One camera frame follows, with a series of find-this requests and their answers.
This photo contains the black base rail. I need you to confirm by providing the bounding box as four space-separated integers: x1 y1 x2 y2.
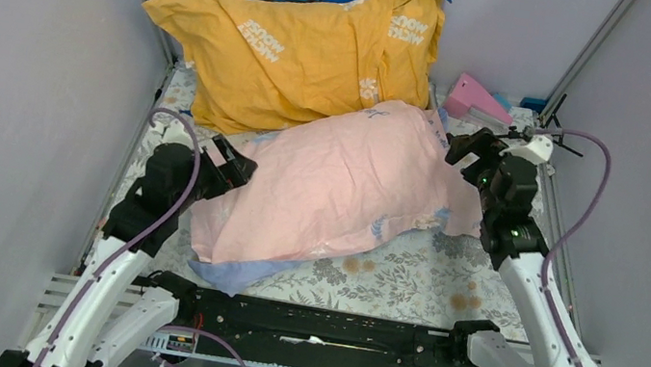
144 272 499 367

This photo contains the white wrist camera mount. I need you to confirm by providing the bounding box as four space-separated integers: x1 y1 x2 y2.
499 134 555 166
150 115 194 150

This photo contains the yellow Mickey Mouse pillow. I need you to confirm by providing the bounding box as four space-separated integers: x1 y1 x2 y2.
143 0 446 135

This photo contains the black tripod stand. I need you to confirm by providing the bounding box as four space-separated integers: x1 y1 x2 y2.
492 84 593 161

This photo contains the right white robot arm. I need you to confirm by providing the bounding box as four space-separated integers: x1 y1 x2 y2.
445 128 599 367

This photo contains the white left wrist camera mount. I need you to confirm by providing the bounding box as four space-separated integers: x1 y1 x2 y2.
150 115 194 150

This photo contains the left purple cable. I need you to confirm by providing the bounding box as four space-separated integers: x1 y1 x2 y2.
30 94 295 367

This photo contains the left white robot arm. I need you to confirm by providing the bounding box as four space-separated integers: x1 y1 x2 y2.
0 131 258 367

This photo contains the blue Elsa pillowcase pink inside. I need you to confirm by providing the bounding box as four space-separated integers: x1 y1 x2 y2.
190 100 482 296

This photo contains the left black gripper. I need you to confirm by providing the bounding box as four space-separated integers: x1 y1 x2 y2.
170 127 259 223

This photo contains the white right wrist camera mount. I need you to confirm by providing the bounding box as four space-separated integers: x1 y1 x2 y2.
499 134 555 166

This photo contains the floral patterned mat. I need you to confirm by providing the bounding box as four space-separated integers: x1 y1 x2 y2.
82 47 569 345

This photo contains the pink wedge block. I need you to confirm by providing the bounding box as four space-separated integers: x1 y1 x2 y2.
442 72 513 130

